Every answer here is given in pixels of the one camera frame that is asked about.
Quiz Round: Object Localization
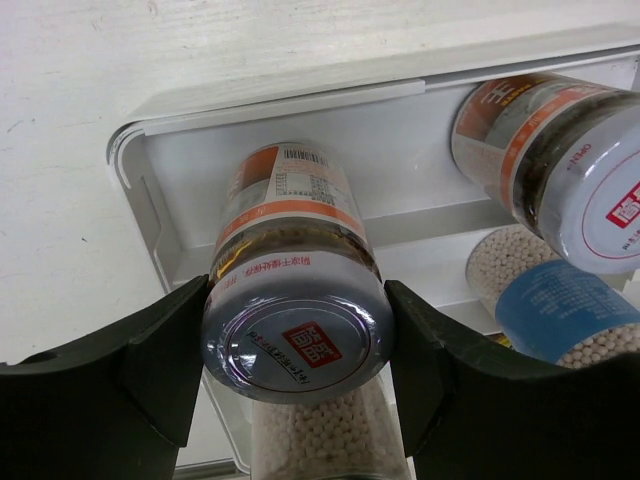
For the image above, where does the white-lid spice jar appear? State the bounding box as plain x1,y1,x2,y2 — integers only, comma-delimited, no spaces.
201,142,395,404
451,73,639,274

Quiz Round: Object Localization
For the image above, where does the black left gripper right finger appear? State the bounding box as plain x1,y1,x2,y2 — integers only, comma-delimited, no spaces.
385,280,639,479

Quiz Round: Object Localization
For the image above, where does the silver-lid shaker bottle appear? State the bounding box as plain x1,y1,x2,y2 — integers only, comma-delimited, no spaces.
250,375,411,479
466,226,639,369

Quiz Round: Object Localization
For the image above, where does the white divided plastic tray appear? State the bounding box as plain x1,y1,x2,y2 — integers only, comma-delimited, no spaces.
104,44,640,480

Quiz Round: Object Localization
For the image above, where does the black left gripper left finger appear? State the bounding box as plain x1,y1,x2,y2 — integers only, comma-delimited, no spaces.
1,276,209,479

